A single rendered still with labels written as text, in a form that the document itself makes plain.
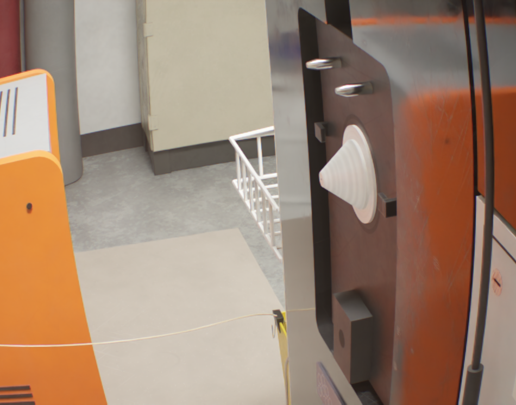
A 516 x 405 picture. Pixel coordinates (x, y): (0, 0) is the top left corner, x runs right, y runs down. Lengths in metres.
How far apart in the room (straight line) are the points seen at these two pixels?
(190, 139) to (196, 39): 0.40
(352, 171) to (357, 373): 0.15
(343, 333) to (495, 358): 0.27
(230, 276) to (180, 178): 2.28
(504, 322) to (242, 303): 1.13
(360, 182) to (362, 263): 0.07
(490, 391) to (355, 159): 0.24
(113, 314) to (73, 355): 0.48
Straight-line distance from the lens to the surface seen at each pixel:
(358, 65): 0.64
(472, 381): 0.46
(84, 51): 4.12
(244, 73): 3.86
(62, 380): 1.10
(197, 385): 1.36
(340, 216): 0.74
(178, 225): 3.53
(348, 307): 0.71
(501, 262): 0.44
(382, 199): 0.61
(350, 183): 0.66
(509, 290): 0.44
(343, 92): 0.62
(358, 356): 0.71
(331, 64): 0.67
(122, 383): 1.38
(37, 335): 1.06
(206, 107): 3.87
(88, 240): 3.50
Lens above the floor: 1.46
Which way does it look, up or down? 24 degrees down
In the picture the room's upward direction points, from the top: 4 degrees counter-clockwise
